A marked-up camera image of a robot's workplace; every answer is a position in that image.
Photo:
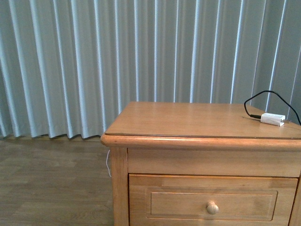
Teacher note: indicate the wooden nightstand cabinet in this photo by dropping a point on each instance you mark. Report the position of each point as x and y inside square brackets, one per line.
[182, 139]

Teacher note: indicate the pale green pleated curtain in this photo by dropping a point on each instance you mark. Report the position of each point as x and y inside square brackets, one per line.
[69, 67]

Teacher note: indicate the wooden drawer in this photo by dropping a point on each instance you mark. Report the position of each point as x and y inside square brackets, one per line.
[164, 200]

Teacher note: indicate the round wooden drawer knob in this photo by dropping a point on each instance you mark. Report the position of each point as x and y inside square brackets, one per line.
[212, 208]

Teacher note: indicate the white power adapter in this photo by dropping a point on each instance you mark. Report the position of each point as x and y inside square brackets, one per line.
[273, 119]

